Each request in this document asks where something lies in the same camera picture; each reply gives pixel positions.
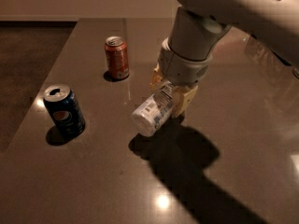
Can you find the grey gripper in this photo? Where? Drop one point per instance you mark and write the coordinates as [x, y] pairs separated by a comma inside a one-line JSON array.
[[182, 69]]

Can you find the blue plastic water bottle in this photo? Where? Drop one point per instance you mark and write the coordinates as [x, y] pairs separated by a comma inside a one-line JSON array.
[[154, 112]]

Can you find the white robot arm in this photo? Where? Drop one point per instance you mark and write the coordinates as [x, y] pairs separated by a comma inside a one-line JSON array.
[[200, 24]]

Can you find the red coke can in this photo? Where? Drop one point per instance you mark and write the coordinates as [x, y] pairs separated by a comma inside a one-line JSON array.
[[117, 58]]

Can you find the blue pepsi can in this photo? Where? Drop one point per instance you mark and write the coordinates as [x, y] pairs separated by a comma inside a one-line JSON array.
[[62, 105]]

